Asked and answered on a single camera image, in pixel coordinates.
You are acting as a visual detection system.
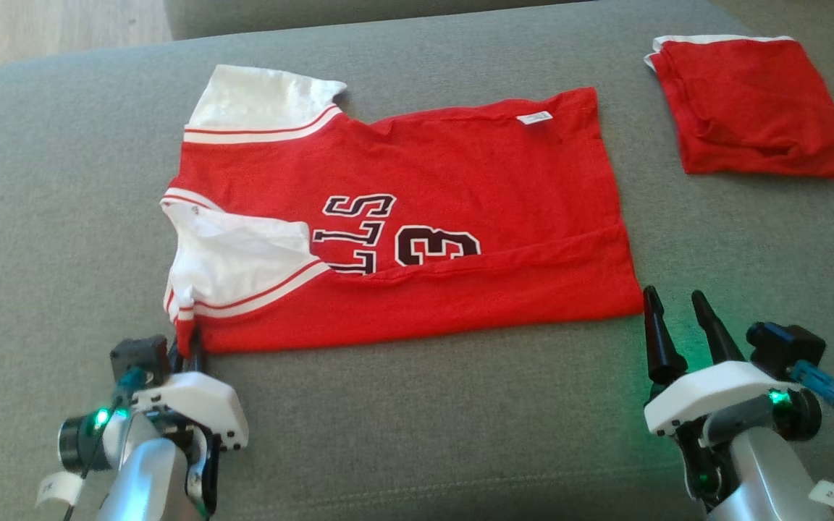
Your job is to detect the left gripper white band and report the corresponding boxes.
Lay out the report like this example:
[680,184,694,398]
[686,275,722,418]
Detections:
[131,327,249,451]

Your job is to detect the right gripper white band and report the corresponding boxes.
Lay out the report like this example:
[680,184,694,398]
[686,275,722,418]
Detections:
[643,286,798,436]

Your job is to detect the red garment with white trim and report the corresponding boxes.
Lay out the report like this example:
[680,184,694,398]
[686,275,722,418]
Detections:
[644,35,834,179]

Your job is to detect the red jersey with black print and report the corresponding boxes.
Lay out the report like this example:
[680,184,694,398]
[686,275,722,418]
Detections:
[160,64,644,357]

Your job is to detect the grey sofa seat cushion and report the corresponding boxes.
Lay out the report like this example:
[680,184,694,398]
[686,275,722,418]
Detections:
[0,0,834,521]

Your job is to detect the grey sofa back cushion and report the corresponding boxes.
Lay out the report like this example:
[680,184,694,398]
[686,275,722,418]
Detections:
[164,0,591,41]

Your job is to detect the left arm cable teal plug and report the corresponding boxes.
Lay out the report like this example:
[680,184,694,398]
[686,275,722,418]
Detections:
[62,368,148,521]

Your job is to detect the arm cable teal plug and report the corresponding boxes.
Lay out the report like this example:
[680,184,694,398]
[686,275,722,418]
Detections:
[62,368,148,521]
[790,360,834,486]

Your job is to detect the right arm cable teal plug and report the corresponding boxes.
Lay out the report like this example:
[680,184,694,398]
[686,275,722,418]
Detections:
[790,360,834,486]

